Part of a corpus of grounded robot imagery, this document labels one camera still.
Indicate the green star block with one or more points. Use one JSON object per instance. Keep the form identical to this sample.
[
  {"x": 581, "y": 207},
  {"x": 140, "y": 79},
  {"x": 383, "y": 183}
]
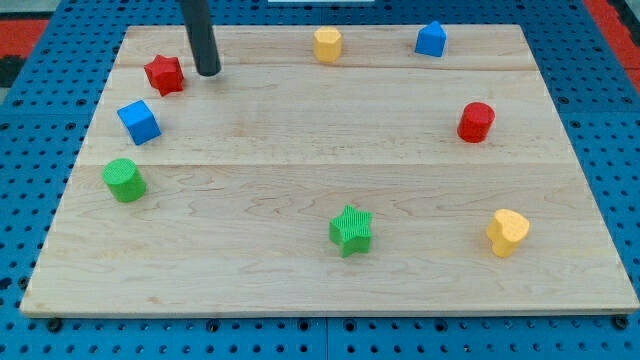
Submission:
[{"x": 351, "y": 231}]

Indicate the yellow hexagon block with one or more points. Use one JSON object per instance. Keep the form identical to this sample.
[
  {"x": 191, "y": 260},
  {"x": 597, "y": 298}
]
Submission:
[{"x": 327, "y": 44}]

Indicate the red star block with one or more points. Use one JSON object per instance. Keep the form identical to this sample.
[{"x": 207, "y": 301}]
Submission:
[{"x": 165, "y": 74}]

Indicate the light wooden board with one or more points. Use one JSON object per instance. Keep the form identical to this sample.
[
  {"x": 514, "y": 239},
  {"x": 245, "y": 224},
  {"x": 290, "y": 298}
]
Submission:
[{"x": 254, "y": 163}]

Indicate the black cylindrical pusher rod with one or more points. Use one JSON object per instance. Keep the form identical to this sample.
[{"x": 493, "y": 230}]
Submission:
[{"x": 199, "y": 29}]

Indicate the red cylinder block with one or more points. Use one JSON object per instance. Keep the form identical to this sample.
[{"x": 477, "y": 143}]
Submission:
[{"x": 476, "y": 121}]

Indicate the blue pentagon block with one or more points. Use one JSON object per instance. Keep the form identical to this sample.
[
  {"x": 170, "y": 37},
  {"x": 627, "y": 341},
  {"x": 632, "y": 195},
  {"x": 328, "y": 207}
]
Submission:
[{"x": 431, "y": 40}]

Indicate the yellow heart block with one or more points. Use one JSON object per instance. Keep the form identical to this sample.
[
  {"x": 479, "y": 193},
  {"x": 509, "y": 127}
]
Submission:
[{"x": 506, "y": 230}]

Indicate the blue cube block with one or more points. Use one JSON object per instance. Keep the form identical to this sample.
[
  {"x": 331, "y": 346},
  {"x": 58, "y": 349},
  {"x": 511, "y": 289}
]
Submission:
[{"x": 140, "y": 122}]

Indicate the green cylinder block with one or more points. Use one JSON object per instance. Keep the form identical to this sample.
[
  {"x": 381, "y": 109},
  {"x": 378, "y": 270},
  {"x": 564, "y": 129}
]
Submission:
[{"x": 124, "y": 180}]

